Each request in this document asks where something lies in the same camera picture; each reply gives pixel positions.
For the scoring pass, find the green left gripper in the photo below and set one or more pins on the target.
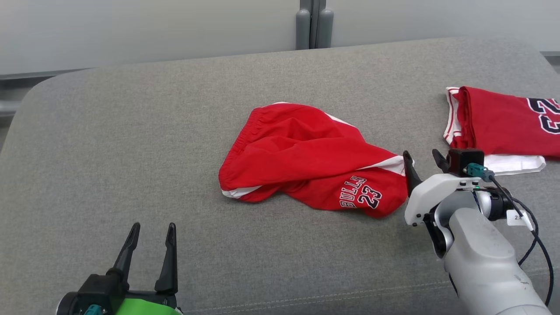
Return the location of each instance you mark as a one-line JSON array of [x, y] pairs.
[[144, 306]]

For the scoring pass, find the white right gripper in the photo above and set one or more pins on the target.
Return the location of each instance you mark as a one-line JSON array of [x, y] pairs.
[[431, 192]]

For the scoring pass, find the red basketball jersey white tee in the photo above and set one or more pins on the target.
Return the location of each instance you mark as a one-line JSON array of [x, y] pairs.
[[494, 122]]

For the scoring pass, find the red Bulls basketball shorts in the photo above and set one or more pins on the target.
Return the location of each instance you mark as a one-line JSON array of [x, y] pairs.
[[306, 153]]

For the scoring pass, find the grey fabric sofa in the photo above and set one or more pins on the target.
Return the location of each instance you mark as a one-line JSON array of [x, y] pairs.
[[131, 153]]

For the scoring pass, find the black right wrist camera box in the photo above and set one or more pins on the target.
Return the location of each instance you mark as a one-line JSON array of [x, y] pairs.
[[466, 157]]

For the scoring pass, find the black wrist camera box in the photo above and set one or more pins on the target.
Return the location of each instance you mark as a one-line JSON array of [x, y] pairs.
[[100, 288], [466, 157]]

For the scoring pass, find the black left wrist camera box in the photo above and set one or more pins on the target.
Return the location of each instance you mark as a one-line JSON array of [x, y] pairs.
[[100, 288]]

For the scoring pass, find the grey partition post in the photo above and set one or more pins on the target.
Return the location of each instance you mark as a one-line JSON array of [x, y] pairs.
[[315, 26]]

